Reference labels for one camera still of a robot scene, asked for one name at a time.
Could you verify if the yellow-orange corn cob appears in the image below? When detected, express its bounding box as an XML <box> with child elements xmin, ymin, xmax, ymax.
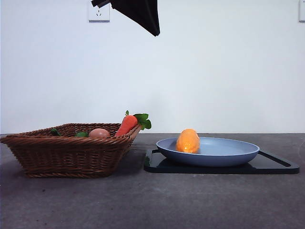
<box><xmin>175</xmin><ymin>128</ymin><xmax>200</xmax><ymax>154</ymax></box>

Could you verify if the round blue plate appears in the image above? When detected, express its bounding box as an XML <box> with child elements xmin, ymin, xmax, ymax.
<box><xmin>156</xmin><ymin>137</ymin><xmax>260</xmax><ymax>167</ymax></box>

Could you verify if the brown wicker basket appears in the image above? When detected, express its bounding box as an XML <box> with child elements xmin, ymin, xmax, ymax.
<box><xmin>0</xmin><ymin>123</ymin><xmax>142</xmax><ymax>178</ymax></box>

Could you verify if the orange carrot with green leaves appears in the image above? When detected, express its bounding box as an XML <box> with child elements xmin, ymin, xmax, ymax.
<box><xmin>114</xmin><ymin>110</ymin><xmax>152</xmax><ymax>137</ymax></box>

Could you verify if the brown egg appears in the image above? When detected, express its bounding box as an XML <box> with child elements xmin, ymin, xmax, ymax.
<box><xmin>89</xmin><ymin>128</ymin><xmax>112</xmax><ymax>138</ymax></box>

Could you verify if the black rectangular tray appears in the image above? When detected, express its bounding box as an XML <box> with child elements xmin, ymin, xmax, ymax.
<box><xmin>143</xmin><ymin>149</ymin><xmax>300</xmax><ymax>175</ymax></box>

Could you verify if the white wall power outlet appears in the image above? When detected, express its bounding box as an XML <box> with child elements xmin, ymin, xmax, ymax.
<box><xmin>88</xmin><ymin>3</ymin><xmax>110</xmax><ymax>23</ymax></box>

